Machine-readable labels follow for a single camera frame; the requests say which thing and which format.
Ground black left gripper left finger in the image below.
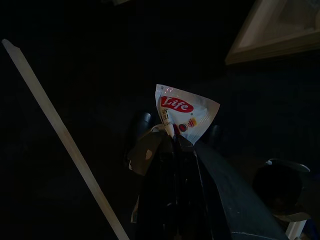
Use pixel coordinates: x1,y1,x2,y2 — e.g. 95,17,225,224
124,126,181,240

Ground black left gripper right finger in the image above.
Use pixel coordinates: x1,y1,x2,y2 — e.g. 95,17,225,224
177,134,288,240

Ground chilli sauce sachet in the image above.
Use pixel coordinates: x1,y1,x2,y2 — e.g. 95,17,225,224
154,83,221,146

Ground white floor strip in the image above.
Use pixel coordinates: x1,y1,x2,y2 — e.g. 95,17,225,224
1,38,131,240

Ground light wooden table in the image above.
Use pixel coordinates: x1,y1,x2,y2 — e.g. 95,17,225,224
224,0,320,66

